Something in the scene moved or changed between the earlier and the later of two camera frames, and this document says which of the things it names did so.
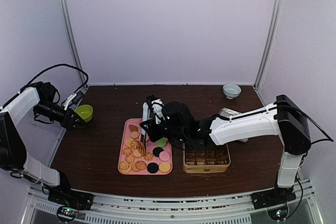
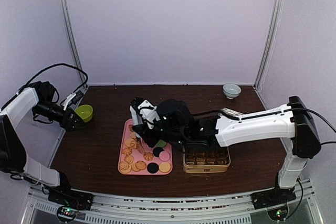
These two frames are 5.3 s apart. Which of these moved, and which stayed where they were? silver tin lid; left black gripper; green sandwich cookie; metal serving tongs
Moved: metal serving tongs
Stayed: silver tin lid; green sandwich cookie; left black gripper
